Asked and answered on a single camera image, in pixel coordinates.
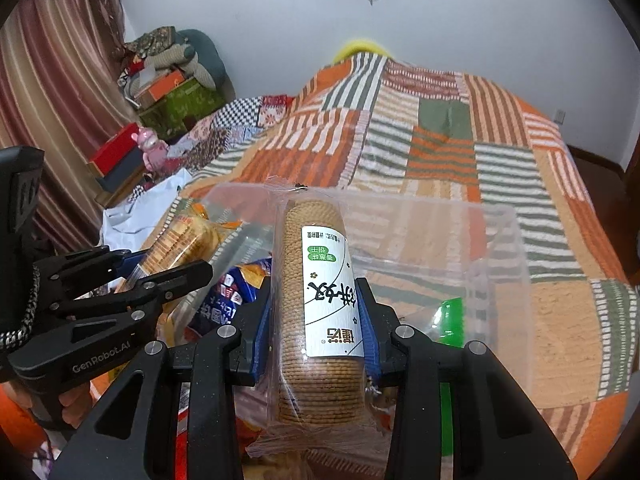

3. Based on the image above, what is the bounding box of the person's left hand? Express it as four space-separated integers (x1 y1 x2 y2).
57 380 93 428

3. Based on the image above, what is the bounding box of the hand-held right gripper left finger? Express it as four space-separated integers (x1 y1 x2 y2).
50 280 281 480

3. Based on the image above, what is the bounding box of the pink toy figure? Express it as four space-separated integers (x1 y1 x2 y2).
131 127 173 173

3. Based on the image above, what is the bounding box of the red box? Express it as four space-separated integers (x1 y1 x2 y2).
87 122 146 178

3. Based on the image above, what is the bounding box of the red snack packet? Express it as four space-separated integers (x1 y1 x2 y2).
172 380 194 441

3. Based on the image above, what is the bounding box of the orange biscuit packet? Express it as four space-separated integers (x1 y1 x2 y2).
112 197 246 301

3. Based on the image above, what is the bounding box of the white plastic bag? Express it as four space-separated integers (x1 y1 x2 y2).
100 167 193 256

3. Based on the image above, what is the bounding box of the patterned dark cloth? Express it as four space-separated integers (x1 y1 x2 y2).
122 26 178 61

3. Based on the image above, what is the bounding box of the dark flat box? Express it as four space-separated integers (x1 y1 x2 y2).
95 157 151 208

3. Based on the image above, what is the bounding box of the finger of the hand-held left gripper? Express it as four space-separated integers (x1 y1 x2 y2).
32 246 151 311
50 259 215 347

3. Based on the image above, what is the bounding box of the orange cardboard box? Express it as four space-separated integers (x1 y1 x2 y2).
132 71 198 101

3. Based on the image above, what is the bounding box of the blue snack packet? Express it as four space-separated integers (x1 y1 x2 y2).
185 255 273 346

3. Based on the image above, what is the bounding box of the teal cushion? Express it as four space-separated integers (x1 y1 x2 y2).
175 29 231 93

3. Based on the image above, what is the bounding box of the striped patchwork blanket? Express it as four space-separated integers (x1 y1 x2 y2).
140 50 640 480

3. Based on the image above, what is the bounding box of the checkered patchwork quilt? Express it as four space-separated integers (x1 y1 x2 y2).
165 94 291 171

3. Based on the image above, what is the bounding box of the white label biscuit roll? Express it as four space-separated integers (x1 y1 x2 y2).
247 175 396 461

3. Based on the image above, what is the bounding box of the yellow pillow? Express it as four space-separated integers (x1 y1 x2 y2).
332 37 393 63

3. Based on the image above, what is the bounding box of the striped brown curtain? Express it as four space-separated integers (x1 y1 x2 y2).
0 0 133 256

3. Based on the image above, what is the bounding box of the grey knit stuffed toy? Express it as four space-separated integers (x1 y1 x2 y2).
142 42 213 86

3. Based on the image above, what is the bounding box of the green cardboard box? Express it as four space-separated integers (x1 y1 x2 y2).
137 85 226 136

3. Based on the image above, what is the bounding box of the dark wooden baseboard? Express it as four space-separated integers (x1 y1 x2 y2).
565 144 628 181

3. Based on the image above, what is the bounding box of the green snack packet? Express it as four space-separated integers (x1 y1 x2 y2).
422 297 471 456

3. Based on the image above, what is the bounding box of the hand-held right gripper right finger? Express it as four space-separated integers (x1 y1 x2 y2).
352 277 581 480

